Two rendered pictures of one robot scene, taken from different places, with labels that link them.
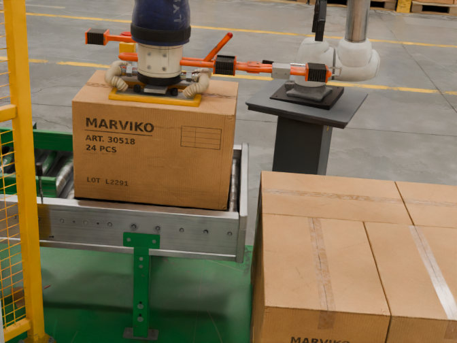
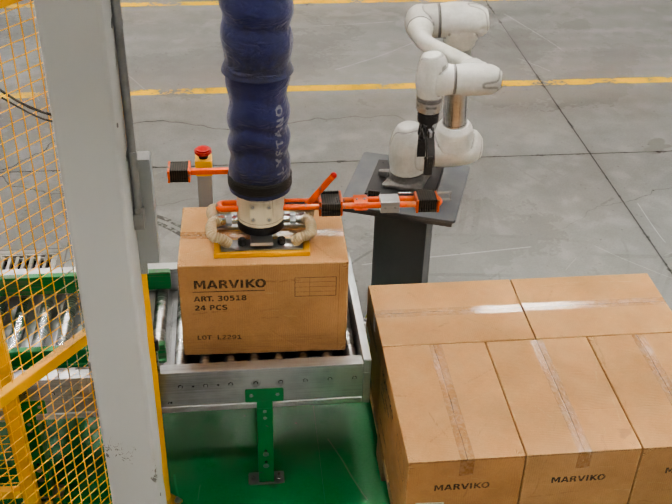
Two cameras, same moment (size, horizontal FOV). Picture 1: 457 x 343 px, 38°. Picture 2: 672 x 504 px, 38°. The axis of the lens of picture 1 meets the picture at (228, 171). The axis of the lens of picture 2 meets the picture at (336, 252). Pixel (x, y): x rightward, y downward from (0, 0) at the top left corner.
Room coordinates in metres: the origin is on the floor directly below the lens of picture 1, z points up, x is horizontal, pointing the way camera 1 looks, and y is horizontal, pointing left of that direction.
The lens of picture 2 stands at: (-0.48, 0.37, 2.87)
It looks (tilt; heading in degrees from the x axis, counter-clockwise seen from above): 34 degrees down; 353
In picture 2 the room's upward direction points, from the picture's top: 1 degrees clockwise
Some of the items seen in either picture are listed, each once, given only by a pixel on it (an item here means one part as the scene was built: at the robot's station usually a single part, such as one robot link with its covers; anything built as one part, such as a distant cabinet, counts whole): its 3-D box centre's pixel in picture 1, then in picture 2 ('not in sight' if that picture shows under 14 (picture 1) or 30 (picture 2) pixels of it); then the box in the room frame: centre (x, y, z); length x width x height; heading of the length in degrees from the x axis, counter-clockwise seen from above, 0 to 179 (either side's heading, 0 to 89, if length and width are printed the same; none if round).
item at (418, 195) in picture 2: (316, 73); (426, 201); (2.47, -0.30, 1.08); 0.08 x 0.07 x 0.05; 89
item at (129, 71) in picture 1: (159, 75); (260, 220); (2.49, 0.30, 1.01); 0.34 x 0.25 x 0.06; 89
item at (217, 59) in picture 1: (224, 64); (330, 203); (2.49, 0.05, 1.08); 0.10 x 0.08 x 0.06; 179
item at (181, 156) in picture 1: (159, 137); (263, 278); (2.50, 0.29, 0.75); 0.60 x 0.40 x 0.40; 89
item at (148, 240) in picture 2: not in sight; (114, 209); (1.60, 0.68, 1.62); 0.20 x 0.05 x 0.30; 90
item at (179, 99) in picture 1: (155, 93); (261, 244); (2.39, 0.30, 0.97); 0.34 x 0.10 x 0.05; 89
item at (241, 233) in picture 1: (242, 203); (355, 329); (2.51, -0.07, 0.48); 0.70 x 0.03 x 0.15; 0
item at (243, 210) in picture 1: (243, 181); (355, 308); (2.51, -0.07, 0.58); 0.70 x 0.03 x 0.06; 0
